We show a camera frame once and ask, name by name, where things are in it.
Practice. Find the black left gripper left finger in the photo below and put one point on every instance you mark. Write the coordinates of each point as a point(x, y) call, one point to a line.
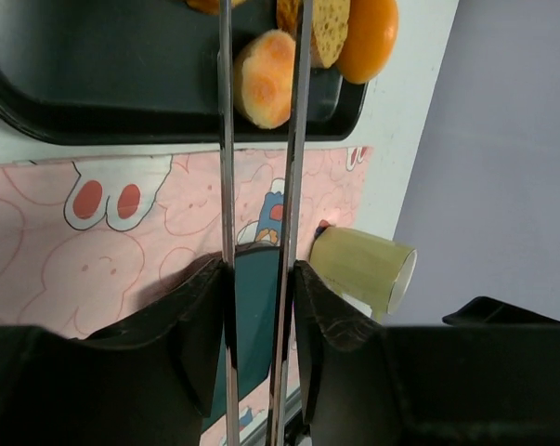
point(148, 379)

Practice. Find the small round bun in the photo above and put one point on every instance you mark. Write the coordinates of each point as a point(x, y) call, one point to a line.
point(263, 79)

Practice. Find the dark teal square plate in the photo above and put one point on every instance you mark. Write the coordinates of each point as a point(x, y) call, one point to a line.
point(255, 284)

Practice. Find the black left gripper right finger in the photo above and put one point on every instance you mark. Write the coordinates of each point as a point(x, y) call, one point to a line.
point(367, 384)

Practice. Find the orange glossy bun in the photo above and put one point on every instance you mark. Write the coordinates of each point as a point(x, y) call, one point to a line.
point(371, 37)

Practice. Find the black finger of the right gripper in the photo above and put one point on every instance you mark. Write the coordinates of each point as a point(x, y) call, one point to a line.
point(487, 310)

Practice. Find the green paper cup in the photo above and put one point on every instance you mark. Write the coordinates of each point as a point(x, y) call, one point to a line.
point(369, 272)

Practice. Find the metal tongs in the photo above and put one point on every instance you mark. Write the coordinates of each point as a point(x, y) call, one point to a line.
point(289, 226)

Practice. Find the pink bunny placemat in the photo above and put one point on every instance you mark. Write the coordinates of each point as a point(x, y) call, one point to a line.
point(86, 243)

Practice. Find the bread slice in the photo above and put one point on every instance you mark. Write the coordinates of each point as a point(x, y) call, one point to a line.
point(329, 27)
point(210, 7)

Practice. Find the black baking tray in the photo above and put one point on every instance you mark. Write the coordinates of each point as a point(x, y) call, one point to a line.
point(109, 72)

